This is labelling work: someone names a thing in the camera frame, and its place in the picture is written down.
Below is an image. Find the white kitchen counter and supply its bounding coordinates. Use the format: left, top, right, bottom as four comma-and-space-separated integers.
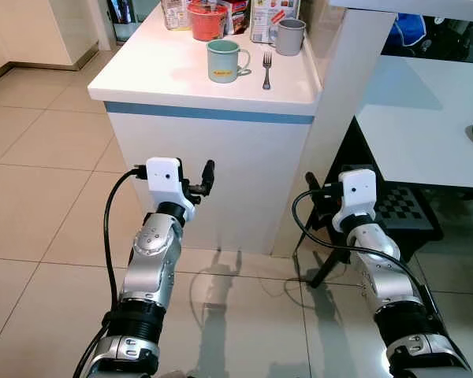
88, 0, 332, 257

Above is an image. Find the black plastic crate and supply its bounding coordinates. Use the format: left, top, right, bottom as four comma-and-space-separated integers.
371, 183, 444, 261

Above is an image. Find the white support pillar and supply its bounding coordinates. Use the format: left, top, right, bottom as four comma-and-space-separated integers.
272, 8, 397, 257

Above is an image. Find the pale green mug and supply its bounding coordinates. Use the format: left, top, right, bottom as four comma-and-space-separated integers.
207, 39, 251, 83

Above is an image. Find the grey dining table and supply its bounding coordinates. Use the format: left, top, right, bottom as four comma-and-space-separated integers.
309, 55, 473, 288

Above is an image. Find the grey mug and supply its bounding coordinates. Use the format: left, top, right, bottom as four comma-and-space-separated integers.
270, 18, 307, 56

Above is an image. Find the red plastic cup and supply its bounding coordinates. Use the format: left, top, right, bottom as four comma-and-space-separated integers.
188, 0, 229, 42

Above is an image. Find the red snack packet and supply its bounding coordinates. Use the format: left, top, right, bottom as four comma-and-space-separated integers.
225, 0, 251, 35

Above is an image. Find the white printed carton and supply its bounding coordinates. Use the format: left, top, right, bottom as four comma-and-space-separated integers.
250, 0, 300, 44

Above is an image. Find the blue bag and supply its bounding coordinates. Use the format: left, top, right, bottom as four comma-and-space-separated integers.
390, 13, 428, 50

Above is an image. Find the white raised counter ledge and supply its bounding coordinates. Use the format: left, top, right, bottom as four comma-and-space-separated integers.
329, 0, 473, 24

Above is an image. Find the beige cabinet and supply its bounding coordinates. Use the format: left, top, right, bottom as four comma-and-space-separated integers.
0, 0, 103, 87

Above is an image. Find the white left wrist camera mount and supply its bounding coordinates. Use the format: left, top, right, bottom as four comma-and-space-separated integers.
145, 157, 196, 222

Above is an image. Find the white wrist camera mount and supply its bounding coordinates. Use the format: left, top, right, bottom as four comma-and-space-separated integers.
145, 157, 196, 222
332, 169, 378, 234

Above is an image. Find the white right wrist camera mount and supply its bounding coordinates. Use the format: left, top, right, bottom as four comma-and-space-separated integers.
332, 169, 378, 234

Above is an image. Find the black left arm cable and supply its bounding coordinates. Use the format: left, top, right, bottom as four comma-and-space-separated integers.
73, 166, 148, 378

